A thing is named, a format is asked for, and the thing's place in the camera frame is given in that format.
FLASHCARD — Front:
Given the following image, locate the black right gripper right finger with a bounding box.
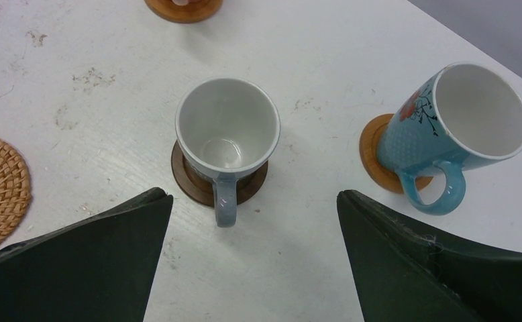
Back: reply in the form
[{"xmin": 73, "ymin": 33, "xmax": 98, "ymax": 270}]
[{"xmin": 337, "ymin": 190, "xmax": 522, "ymax": 321}]

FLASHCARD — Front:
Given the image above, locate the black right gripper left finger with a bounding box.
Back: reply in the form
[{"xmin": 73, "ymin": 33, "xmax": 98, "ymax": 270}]
[{"xmin": 0, "ymin": 187, "xmax": 174, "ymax": 321}]

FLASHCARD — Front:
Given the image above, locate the blue mug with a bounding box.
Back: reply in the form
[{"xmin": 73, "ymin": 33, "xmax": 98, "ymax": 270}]
[{"xmin": 376, "ymin": 62, "xmax": 522, "ymax": 215}]

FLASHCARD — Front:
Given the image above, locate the small white cup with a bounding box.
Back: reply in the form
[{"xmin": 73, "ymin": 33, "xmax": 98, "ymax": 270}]
[{"xmin": 174, "ymin": 77, "xmax": 280, "ymax": 227}]

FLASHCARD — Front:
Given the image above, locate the light wooden coaster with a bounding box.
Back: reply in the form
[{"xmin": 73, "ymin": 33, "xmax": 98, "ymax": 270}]
[
  {"xmin": 145, "ymin": 0, "xmax": 223, "ymax": 23},
  {"xmin": 359, "ymin": 114, "xmax": 421, "ymax": 194}
]

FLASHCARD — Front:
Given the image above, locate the dark walnut wooden coaster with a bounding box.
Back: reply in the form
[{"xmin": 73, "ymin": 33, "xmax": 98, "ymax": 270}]
[{"xmin": 170, "ymin": 141, "xmax": 269, "ymax": 208}]

